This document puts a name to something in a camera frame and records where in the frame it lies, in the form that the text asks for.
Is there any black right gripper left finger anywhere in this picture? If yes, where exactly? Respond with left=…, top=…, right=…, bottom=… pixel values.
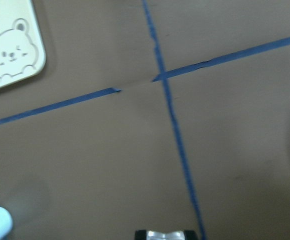
left=134, top=229, right=148, bottom=240

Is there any cream bear serving tray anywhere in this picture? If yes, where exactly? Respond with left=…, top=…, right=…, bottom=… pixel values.
left=0, top=0, right=46, bottom=89

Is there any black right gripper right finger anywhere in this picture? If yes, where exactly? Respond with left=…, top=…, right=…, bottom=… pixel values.
left=183, top=230, right=198, bottom=240

